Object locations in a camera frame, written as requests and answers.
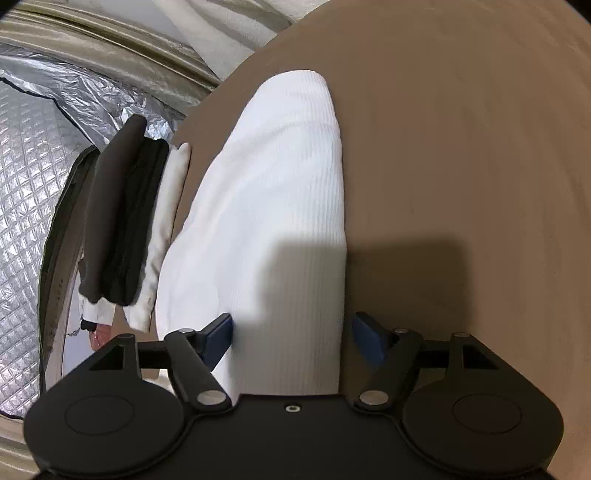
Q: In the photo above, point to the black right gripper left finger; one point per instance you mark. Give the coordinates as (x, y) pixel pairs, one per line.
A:
(189, 357)

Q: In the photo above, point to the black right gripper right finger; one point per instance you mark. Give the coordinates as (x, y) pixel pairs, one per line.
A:
(397, 356)

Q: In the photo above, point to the white baby cardigan green trim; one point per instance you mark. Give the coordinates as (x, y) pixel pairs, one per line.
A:
(265, 242)

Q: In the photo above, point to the folded white garment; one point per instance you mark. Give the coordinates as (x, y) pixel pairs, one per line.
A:
(139, 312)

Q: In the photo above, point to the folded black garment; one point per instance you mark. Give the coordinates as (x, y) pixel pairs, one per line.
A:
(118, 214)

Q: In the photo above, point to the silver quilted storage bag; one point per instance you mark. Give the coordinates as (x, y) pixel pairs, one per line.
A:
(51, 113)

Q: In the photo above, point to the white fleece blanket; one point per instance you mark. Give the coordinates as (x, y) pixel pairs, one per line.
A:
(222, 33)

